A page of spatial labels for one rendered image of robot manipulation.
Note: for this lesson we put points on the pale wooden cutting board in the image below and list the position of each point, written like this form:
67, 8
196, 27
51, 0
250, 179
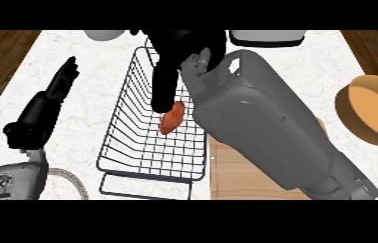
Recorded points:
237, 177

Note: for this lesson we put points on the orange sweet potato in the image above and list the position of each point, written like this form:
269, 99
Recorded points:
172, 122

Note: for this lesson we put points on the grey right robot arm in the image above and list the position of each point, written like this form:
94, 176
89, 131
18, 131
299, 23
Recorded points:
261, 120

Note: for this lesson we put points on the pale grey rounded object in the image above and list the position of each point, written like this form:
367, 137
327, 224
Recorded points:
104, 34

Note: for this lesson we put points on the brown wooden bowl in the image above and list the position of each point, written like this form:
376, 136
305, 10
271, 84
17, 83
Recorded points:
364, 110

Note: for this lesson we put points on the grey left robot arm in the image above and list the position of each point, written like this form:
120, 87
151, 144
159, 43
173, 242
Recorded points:
23, 182

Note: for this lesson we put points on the white appliance with dark rim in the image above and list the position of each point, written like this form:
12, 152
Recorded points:
266, 37

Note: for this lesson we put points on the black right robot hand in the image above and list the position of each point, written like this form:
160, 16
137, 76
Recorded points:
182, 43

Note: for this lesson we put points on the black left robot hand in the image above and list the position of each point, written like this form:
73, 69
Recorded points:
39, 117

